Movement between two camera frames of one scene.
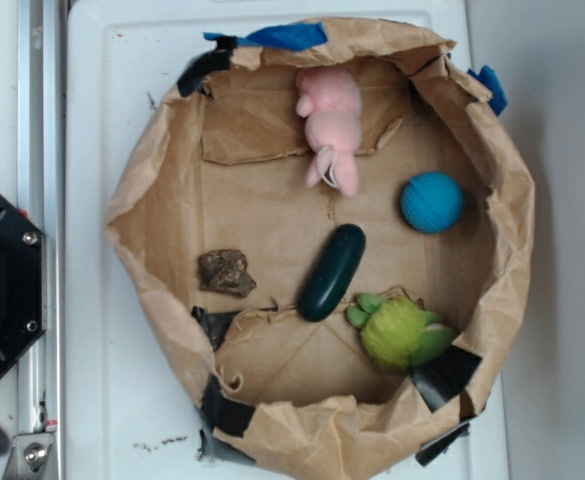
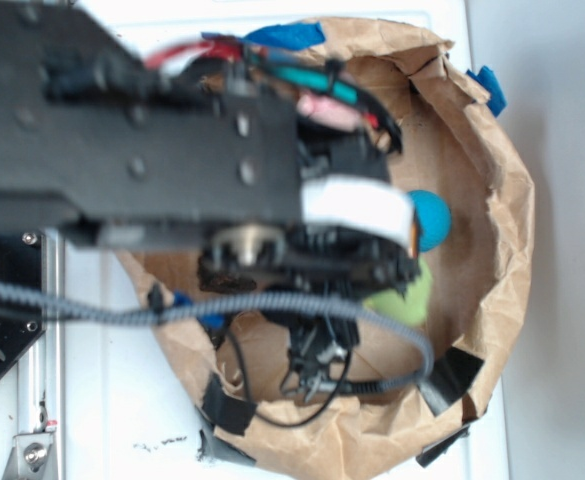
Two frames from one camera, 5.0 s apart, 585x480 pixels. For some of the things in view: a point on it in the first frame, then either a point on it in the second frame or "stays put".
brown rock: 225,271 stays put
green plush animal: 396,333 → 412,308
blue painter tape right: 488,78 stays put
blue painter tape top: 288,37 stays put
